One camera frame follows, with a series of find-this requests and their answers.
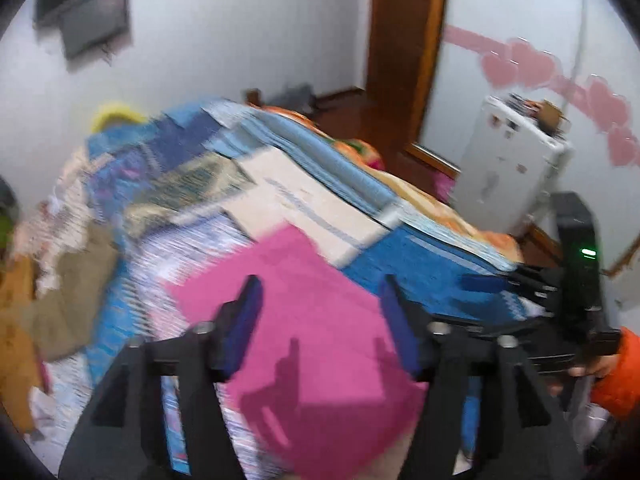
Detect pink slipper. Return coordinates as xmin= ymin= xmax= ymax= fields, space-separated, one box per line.
xmin=433 ymin=170 xmax=455 ymax=204

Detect white heart-printed sliding door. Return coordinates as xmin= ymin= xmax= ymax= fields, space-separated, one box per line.
xmin=419 ymin=0 xmax=640 ymax=313

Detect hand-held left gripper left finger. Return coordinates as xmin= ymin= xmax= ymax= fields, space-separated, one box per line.
xmin=57 ymin=274 xmax=265 ymax=480

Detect small black wall monitor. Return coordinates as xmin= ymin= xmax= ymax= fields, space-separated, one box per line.
xmin=60 ymin=0 xmax=132 ymax=59

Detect grey curved pillow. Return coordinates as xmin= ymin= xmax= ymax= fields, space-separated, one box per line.
xmin=0 ymin=176 xmax=21 ymax=223

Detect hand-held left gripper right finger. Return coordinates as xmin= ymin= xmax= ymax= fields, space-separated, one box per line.
xmin=377 ymin=274 xmax=588 ymax=480

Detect small brown box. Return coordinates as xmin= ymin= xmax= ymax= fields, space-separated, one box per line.
xmin=536 ymin=101 xmax=565 ymax=133

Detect white bedside cabinet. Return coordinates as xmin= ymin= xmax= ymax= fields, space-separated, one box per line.
xmin=452 ymin=94 xmax=574 ymax=237

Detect person's right hand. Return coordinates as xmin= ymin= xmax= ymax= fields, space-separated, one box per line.
xmin=567 ymin=355 xmax=609 ymax=380

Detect patchwork printed blanket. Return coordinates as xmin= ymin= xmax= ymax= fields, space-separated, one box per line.
xmin=15 ymin=97 xmax=551 ymax=480

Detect pink pants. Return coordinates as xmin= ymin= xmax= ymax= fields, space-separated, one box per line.
xmin=162 ymin=224 xmax=432 ymax=480

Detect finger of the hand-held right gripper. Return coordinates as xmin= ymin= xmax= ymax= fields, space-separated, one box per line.
xmin=432 ymin=309 xmax=584 ymax=377
xmin=460 ymin=265 xmax=567 ymax=307

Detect grey bag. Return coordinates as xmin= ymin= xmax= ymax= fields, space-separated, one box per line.
xmin=272 ymin=84 xmax=319 ymax=112

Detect orange floral bed sheet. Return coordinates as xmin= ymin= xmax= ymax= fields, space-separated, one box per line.
xmin=262 ymin=104 xmax=527 ymax=272

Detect olive green pants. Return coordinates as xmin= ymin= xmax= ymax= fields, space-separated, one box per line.
xmin=29 ymin=224 xmax=122 ymax=362

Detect brown wooden door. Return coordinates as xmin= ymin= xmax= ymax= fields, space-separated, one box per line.
xmin=365 ymin=0 xmax=449 ymax=107

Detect yellow curved headboard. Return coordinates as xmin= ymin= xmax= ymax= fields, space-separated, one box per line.
xmin=90 ymin=101 xmax=149 ymax=134

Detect wooden lap desk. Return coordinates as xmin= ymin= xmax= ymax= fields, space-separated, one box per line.
xmin=0 ymin=254 xmax=47 ymax=435

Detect person's right forearm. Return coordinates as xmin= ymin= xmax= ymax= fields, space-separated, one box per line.
xmin=589 ymin=327 xmax=640 ymax=422

